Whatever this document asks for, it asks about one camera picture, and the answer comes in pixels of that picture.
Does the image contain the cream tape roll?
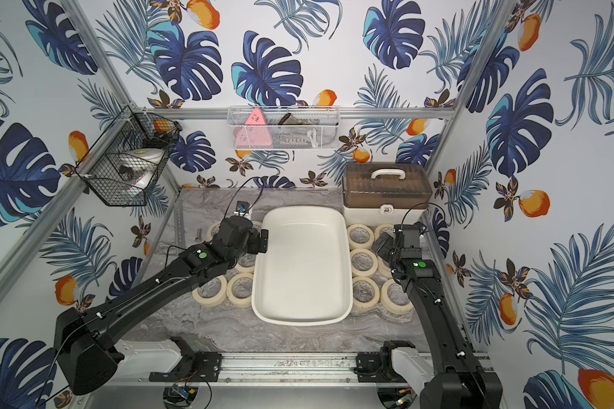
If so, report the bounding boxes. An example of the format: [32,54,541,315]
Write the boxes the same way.
[192,276,228,308]
[375,223,395,239]
[350,249,379,277]
[206,222,221,241]
[235,254,256,274]
[226,273,253,308]
[380,279,414,315]
[351,276,380,312]
[378,258,392,278]
[347,223,375,250]

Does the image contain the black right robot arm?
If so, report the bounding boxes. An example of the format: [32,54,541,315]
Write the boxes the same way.
[372,223,503,408]

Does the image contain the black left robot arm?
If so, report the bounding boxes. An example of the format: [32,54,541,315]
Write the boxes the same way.
[54,216,269,395]

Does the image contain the brown lidded storage case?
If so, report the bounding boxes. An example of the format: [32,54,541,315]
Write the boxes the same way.
[341,162,433,227]

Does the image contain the white plastic storage tray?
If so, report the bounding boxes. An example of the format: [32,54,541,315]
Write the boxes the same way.
[252,206,353,327]

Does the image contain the pink triangle in basket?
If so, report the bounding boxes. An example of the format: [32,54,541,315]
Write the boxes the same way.
[234,108,273,150]

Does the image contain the white object in black basket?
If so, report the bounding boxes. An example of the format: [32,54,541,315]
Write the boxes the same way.
[118,148,164,196]

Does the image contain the perforated metal DIN rail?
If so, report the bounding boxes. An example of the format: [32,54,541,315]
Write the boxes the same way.
[173,202,186,248]

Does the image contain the white mesh wall basket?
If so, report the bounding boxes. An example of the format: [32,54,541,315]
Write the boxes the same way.
[227,106,340,151]

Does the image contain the black wire basket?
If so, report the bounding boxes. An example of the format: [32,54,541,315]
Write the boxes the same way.
[75,106,182,207]

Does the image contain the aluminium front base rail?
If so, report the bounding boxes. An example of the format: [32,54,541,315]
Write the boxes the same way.
[103,350,400,392]

